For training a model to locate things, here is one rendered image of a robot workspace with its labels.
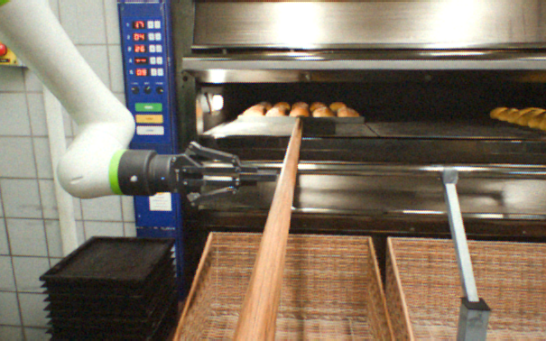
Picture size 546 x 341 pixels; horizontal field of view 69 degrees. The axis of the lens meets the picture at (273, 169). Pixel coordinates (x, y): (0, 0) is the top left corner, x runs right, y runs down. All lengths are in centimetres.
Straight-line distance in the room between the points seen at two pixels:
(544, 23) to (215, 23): 99
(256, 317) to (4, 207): 153
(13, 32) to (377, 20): 96
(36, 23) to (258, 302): 63
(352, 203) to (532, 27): 75
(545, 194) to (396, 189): 47
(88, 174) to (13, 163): 89
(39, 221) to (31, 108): 41
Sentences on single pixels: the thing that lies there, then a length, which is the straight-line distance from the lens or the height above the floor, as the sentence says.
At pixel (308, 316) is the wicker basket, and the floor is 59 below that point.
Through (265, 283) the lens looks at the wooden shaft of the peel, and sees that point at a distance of 36.
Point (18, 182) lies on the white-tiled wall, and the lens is 171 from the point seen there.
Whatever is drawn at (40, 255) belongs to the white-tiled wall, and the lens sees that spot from 177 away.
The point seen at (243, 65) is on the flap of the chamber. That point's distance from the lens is 117.
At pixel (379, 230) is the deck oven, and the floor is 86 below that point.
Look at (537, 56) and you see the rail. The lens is 131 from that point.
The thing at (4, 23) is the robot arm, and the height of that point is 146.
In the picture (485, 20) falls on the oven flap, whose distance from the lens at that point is 141.
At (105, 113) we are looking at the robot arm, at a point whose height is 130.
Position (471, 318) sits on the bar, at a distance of 89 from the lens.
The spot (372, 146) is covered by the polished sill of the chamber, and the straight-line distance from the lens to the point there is 133.
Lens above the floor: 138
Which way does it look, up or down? 13 degrees down
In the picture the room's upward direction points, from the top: straight up
